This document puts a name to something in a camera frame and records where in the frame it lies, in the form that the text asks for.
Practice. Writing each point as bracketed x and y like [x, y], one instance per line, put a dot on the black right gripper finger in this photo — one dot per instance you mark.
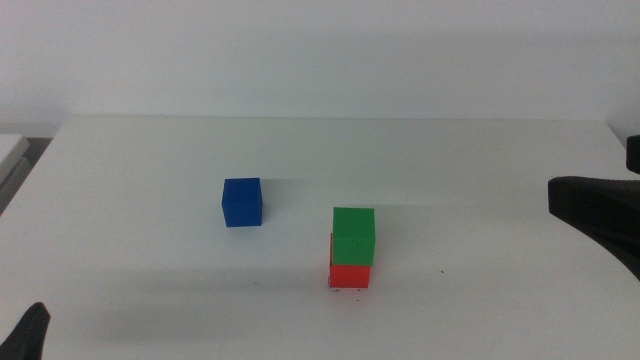
[635, 154]
[605, 210]

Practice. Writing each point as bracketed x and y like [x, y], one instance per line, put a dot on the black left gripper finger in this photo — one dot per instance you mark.
[27, 337]

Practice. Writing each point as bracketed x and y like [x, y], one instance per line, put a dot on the green cube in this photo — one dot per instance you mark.
[353, 235]

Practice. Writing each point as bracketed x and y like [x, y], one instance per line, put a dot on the blue cube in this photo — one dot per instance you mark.
[242, 202]

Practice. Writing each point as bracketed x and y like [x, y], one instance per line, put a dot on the red cube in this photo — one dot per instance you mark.
[350, 277]

